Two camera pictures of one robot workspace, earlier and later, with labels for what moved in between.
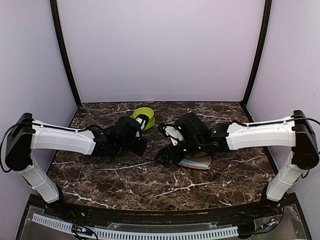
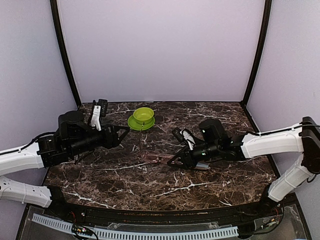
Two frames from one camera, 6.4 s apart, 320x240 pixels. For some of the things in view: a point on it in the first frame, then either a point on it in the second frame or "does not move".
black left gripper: x=140 y=151 → x=114 y=142
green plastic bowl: x=145 y=110 does not move
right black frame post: x=267 y=14 does not move
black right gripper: x=176 y=158 → x=187 y=156
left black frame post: x=64 y=50 does not move
